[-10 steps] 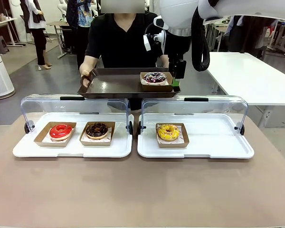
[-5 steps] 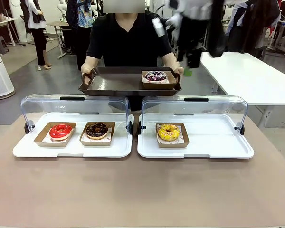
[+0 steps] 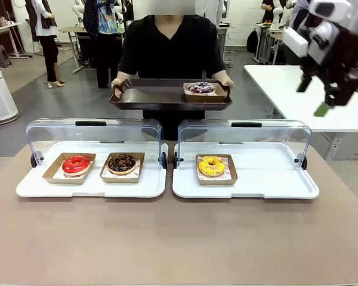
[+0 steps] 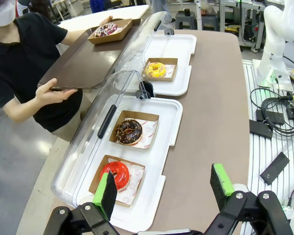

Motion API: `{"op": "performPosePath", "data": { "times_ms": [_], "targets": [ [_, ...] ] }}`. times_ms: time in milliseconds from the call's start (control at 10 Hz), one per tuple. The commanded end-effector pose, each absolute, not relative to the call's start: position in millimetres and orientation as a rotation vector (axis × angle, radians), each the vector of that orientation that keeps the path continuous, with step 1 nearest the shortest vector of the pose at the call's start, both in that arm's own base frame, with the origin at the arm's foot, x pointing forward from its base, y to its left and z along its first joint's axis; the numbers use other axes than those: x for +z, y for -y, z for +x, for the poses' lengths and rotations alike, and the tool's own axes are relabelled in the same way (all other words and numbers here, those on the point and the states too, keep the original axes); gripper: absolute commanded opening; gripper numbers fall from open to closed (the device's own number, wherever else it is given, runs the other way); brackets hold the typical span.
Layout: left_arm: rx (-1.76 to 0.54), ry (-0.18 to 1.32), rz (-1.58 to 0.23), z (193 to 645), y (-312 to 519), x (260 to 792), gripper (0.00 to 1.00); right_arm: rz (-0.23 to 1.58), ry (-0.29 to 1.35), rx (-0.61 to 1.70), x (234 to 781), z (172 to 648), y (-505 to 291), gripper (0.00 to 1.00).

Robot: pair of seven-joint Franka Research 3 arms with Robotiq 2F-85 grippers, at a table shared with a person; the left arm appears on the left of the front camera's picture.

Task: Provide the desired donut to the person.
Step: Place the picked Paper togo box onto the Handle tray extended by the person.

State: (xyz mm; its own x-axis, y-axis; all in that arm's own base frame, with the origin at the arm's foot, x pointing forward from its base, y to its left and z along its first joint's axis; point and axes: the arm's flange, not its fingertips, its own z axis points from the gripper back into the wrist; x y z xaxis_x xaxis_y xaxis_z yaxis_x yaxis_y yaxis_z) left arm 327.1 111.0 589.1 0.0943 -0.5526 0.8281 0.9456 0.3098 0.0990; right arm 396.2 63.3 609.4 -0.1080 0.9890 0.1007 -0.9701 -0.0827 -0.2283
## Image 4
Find cardboard box of yellow donut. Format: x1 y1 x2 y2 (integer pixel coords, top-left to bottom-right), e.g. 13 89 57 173
144 57 178 82

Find aluminium frame rack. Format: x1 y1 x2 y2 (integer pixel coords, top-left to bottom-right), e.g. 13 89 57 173
220 0 268 52

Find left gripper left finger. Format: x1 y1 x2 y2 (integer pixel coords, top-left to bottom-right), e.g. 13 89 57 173
43 170 121 235

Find white display case base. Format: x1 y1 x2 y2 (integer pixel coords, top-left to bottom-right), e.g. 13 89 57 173
63 95 184 233
142 34 197 96

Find clear display case lid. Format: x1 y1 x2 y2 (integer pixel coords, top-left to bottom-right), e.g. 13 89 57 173
105 11 168 84
51 70 152 209

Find white table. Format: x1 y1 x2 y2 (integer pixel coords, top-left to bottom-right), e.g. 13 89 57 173
57 4 150 32

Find yellow sprinkled donut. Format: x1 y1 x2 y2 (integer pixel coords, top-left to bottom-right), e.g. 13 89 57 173
147 62 167 78

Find person's left forearm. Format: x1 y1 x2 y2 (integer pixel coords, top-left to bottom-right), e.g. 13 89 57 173
55 23 105 47

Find dark donut with coloured sprinkles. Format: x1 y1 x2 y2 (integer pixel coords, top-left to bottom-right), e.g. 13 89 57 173
94 23 118 38

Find person's left hand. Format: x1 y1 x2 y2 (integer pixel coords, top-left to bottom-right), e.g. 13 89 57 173
98 15 114 26

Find cardboard box of red donut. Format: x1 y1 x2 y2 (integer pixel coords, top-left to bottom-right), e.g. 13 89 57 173
88 154 146 208

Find person in black shirt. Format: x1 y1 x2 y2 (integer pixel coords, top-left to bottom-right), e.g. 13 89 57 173
0 0 84 142

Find coiled black cable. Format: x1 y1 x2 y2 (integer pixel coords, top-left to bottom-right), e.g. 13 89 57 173
249 88 294 137

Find grey stool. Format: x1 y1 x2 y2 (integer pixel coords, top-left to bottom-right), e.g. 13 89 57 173
201 14 221 32
175 9 198 30

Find red glazed donut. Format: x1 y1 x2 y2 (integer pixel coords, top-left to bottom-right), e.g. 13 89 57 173
99 161 130 192

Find white face mask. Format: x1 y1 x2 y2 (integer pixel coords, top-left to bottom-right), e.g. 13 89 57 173
0 0 17 27

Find chocolate donut with nut bits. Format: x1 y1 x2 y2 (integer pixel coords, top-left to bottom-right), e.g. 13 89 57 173
115 119 143 145

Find printed paper under red donut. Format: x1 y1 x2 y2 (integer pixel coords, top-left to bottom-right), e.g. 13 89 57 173
107 158 145 204

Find person's right forearm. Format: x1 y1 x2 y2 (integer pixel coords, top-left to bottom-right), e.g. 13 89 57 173
1 94 44 123

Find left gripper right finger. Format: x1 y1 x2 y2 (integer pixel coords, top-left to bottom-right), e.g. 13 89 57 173
204 163 294 235

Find black lid handle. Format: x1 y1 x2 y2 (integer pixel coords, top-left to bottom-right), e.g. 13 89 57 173
97 104 117 140

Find cardboard box of sprinkled donut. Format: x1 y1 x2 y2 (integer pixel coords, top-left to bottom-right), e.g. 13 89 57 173
87 18 133 45

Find person's right hand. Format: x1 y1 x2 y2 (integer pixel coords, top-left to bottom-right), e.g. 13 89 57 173
35 78 78 106

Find cardboard box of chocolate donut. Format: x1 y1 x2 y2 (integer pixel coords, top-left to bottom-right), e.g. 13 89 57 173
109 110 160 150

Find bystander in blue top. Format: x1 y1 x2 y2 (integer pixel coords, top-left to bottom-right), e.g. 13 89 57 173
89 0 113 13

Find brown serving tray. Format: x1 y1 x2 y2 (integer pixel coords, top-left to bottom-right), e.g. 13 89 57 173
37 18 143 90

